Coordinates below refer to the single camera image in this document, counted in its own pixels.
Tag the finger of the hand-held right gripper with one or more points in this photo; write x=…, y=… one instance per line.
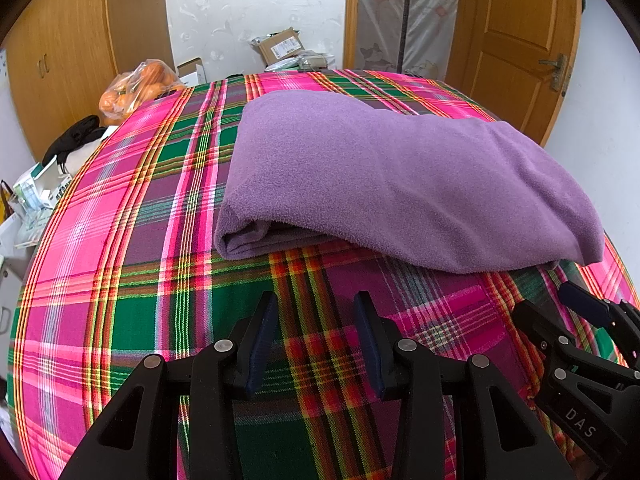
x=582, y=302
x=537, y=325

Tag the wooden wardrobe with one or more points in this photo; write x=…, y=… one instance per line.
x=75, y=50

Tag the small white box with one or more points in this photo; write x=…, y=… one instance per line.
x=192, y=72

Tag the wooden door frame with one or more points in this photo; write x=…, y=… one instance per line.
x=351, y=10

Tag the black bag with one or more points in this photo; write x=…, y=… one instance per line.
x=75, y=137

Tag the green plastic packet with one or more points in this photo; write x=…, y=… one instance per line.
x=281, y=64

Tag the pink green plaid blanket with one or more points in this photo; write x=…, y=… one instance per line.
x=150, y=240

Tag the purple fleece pants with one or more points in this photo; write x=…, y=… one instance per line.
x=400, y=180

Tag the green white carton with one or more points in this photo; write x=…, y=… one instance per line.
x=45, y=185

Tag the grey plastic packet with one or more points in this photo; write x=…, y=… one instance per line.
x=315, y=61

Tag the bag of oranges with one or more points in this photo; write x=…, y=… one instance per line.
x=135, y=92

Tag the translucent door curtain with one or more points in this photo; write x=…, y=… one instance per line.
x=430, y=15

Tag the brown cardboard box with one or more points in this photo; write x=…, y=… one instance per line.
x=280, y=45

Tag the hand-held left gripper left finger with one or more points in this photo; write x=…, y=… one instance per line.
x=262, y=345

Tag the wooden door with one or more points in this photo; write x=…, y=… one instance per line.
x=510, y=35

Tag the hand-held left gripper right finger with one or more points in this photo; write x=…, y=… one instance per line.
x=372, y=345

